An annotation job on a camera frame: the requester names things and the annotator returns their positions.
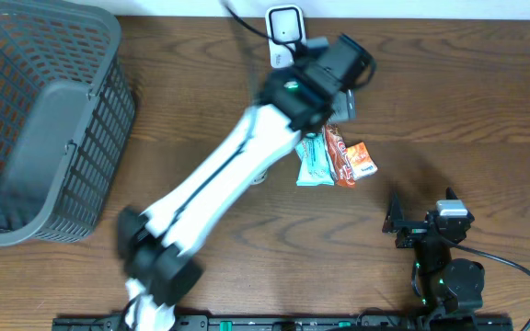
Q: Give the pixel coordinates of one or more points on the white barcode scanner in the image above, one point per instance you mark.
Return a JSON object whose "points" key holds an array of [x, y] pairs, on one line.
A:
{"points": [[286, 28]]}

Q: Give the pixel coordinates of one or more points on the red chocolate bar wrapper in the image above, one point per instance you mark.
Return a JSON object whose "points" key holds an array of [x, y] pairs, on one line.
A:
{"points": [[340, 167]]}

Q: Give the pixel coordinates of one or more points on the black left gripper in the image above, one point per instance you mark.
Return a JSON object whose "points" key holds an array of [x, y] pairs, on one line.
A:
{"points": [[348, 81]]}

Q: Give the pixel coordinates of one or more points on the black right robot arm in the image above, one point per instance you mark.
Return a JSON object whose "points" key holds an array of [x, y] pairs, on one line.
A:
{"points": [[449, 287]]}

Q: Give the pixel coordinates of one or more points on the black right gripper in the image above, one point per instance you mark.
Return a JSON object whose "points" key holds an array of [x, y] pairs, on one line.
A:
{"points": [[413, 230]]}

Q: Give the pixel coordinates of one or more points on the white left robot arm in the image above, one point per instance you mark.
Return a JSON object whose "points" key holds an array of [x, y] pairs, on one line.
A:
{"points": [[157, 245]]}

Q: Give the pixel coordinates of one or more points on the grey plastic shopping basket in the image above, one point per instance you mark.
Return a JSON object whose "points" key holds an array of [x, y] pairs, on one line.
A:
{"points": [[66, 113]]}

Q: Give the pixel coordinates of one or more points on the green lid white jar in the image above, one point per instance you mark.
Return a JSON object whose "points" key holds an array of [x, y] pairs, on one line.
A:
{"points": [[260, 178]]}

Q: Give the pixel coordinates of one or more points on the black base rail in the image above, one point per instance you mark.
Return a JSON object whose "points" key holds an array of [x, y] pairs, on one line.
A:
{"points": [[373, 321]]}

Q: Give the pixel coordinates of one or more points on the green flushable wipes packet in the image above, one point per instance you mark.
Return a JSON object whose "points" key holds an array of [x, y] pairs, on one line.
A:
{"points": [[314, 169]]}

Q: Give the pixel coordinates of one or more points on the orange tissue packet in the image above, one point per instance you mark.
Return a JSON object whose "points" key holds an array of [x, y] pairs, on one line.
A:
{"points": [[360, 162]]}

